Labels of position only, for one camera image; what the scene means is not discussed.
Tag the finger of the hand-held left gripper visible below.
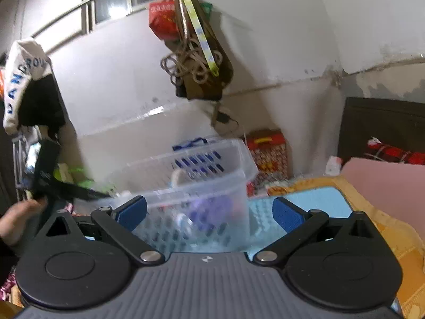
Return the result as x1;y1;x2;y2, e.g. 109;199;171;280
50;180;112;202

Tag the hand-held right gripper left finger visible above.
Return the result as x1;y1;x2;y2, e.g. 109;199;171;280
43;195;165;266

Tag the person's left hand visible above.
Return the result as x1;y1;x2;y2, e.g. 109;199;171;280
0;199;48;247

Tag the red plaid cloth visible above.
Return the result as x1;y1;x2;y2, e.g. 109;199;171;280
363;138;425;166

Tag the white carton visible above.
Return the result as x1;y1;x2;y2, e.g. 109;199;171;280
327;156;343;175

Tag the white and black garment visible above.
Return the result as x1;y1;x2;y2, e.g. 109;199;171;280
3;38;67;137

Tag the purple object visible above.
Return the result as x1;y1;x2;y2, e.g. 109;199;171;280
186;194;233;233

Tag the dark wooden headboard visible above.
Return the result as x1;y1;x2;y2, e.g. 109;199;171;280
338;97;425;167

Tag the metal pipe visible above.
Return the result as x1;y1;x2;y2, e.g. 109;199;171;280
33;0;256;38

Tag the pink blanket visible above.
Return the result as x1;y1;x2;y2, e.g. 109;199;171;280
340;158;425;220

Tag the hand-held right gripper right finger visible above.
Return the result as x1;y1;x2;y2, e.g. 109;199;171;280
253;197;376;268

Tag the red printed box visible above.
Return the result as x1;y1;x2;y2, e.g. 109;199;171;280
246;129;289;182

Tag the olive hanging bag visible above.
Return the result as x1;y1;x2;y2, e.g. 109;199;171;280
168;0;234;102

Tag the orange floral blanket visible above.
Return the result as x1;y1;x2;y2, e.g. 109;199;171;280
266;176;425;319

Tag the tan rope bundle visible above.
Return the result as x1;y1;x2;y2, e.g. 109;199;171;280
160;38;223;85

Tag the window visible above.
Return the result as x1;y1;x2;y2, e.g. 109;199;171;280
83;0;181;32

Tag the clear plastic basket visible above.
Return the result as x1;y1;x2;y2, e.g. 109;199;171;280
100;138;260;253

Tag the yellow-green strap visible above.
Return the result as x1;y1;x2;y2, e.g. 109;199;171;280
173;0;220;77

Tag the red hanging bag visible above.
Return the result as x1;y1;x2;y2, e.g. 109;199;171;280
148;0;186;42

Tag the green paper bag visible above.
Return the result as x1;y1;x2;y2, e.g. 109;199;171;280
55;163;95;187

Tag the blue tote bag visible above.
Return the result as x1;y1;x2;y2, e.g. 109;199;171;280
172;137;221;177

